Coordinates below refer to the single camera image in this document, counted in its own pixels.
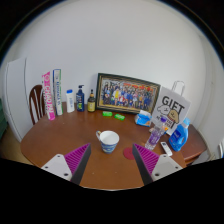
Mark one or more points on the brown wooden chair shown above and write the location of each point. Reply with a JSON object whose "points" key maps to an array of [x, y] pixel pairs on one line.
{"points": [[33, 100]]}

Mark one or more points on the tall pink and white box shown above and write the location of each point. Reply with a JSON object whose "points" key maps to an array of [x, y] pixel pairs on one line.
{"points": [[48, 96]]}

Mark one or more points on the amber pump bottle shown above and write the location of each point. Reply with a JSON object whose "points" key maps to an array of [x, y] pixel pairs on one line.
{"points": [[91, 104]]}

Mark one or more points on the flat round red coaster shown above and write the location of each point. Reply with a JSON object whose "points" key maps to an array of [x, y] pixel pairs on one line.
{"points": [[128, 154]]}

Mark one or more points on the small colourful snack packet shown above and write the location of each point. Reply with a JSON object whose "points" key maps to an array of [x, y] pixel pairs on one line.
{"points": [[165, 128]]}

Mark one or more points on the framed group photo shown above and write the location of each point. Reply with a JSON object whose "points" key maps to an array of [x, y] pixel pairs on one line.
{"points": [[128, 93]]}

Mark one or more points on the blue detergent bottle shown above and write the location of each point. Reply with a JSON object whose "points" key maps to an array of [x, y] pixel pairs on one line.
{"points": [[178, 137]]}

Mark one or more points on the white leaning board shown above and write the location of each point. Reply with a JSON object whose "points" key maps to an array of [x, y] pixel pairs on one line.
{"points": [[16, 96]]}

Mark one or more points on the blue tissue pack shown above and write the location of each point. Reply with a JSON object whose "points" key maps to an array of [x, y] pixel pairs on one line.
{"points": [[143, 118]]}

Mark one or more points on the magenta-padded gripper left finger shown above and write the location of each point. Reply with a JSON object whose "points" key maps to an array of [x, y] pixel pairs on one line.
{"points": [[76, 160]]}

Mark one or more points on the white and blue mug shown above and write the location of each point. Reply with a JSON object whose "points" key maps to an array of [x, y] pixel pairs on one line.
{"points": [[109, 140]]}

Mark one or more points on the white paper gift bag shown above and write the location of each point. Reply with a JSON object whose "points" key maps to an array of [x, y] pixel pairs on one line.
{"points": [[173, 103]]}

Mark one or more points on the dark blue pump bottle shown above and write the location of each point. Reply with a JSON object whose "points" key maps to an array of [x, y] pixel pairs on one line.
{"points": [[80, 101]]}

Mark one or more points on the small green packet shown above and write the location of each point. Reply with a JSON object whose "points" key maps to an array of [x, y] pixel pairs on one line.
{"points": [[119, 117], [107, 113]]}

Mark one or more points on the clear purple-capped water bottle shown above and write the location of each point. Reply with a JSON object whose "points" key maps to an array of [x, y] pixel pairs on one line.
{"points": [[154, 136]]}

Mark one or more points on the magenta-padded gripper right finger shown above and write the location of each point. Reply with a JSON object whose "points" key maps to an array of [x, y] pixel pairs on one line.
{"points": [[148, 160]]}

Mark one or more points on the white plastic bottle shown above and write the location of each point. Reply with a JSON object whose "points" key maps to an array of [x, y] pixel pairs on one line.
{"points": [[70, 102]]}

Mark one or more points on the white remote control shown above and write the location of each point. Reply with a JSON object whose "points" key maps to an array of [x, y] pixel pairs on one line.
{"points": [[166, 148]]}

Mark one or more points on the tall white and green box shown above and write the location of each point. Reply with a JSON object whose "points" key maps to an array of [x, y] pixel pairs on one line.
{"points": [[58, 93]]}

